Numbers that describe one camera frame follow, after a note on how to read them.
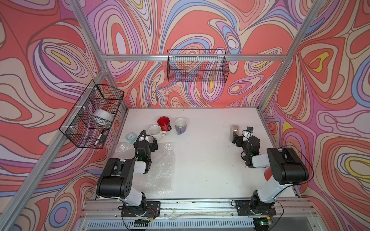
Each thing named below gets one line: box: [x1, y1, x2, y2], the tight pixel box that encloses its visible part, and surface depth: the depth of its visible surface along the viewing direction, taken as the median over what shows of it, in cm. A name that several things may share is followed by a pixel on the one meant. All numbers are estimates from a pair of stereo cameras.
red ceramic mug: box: [157, 115, 172, 132], surface depth 104 cm
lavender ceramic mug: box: [174, 117, 187, 136], surface depth 103 cm
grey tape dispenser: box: [229, 124, 240, 142], surface depth 103 cm
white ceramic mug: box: [147, 125, 167, 142], surface depth 99 cm
